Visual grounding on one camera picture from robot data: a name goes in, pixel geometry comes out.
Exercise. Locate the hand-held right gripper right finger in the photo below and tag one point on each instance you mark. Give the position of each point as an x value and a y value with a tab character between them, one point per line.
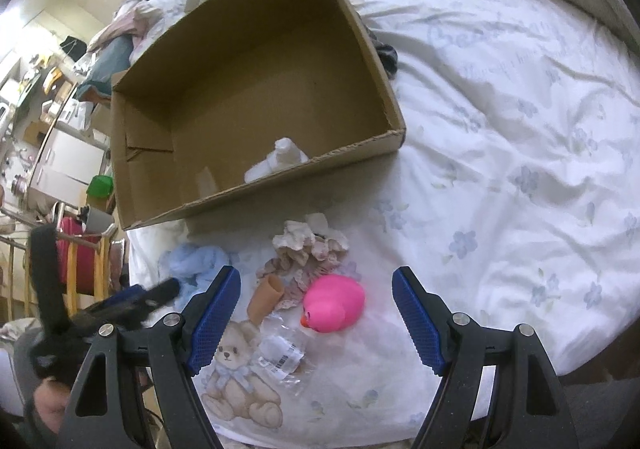
415	314

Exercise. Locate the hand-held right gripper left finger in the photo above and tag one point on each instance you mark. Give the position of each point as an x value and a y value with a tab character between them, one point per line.
215	319

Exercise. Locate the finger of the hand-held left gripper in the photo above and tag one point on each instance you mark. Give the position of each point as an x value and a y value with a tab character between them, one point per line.
47	274
145	299

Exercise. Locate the tan soft tube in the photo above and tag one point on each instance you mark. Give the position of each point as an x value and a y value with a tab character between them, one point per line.
265	301

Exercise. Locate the fluffy light blue sock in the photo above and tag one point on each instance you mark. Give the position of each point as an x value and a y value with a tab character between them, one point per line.
190	261

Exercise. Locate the pink rubber duck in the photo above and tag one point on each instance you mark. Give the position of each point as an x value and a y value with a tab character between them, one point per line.
332	301

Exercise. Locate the beige lace scrunchie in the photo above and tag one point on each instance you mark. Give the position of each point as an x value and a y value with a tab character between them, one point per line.
295	274

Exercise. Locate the white sock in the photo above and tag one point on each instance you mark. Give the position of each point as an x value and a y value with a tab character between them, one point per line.
282	156

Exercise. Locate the brown cardboard box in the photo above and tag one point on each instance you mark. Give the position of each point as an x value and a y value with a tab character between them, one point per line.
275	79

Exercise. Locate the person's left hand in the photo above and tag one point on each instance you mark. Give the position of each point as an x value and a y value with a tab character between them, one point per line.
52	404

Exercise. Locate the wooden rack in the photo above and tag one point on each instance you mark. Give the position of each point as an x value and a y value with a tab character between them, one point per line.
72	274

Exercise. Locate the grey cup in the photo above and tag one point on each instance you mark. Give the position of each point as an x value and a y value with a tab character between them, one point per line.
97	220

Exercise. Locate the green plastic container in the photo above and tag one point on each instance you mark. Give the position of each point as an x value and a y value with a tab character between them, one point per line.
100	186

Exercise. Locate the white floor cabinet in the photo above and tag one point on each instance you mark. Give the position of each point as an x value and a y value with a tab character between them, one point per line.
65	169

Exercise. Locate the person's grey pants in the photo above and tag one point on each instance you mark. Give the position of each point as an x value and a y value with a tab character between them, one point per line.
600	414

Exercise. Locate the teal bed cushion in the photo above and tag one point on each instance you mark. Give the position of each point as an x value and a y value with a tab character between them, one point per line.
107	69

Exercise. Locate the black hanging cloth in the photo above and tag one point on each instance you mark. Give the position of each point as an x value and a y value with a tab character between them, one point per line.
72	45

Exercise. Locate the dark cloth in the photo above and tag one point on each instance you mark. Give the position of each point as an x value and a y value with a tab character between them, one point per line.
387	59

